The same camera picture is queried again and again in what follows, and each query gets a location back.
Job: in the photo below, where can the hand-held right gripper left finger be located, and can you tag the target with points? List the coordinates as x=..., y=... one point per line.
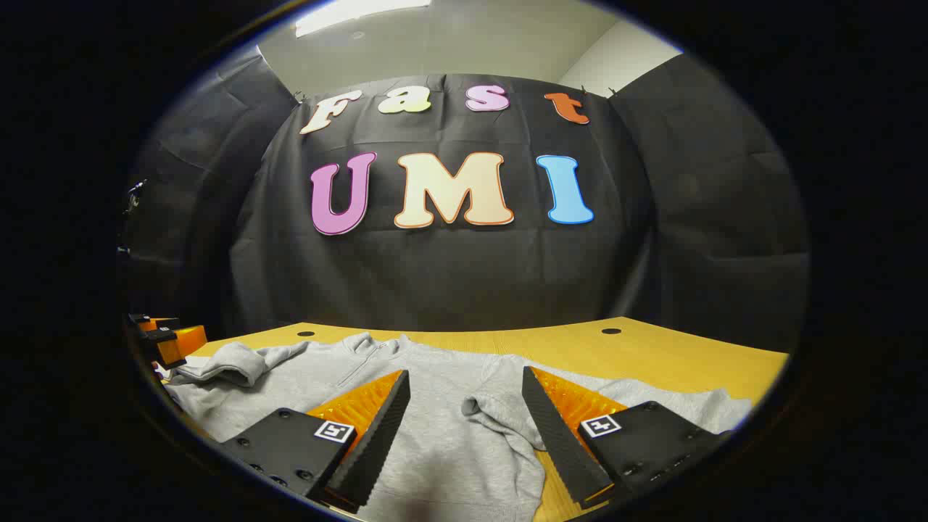
x=377, y=442

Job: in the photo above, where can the black backdrop cloth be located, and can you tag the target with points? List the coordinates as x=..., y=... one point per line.
x=449, y=275

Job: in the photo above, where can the grey sweatshirt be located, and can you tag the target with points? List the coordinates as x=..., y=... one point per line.
x=442, y=413

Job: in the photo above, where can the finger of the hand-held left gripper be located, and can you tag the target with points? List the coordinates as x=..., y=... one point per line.
x=156, y=322
x=181, y=342

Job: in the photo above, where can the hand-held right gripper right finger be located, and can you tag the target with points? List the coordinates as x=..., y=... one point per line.
x=558, y=442

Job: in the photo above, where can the ceiling light panel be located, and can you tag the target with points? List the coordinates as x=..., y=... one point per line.
x=348, y=13

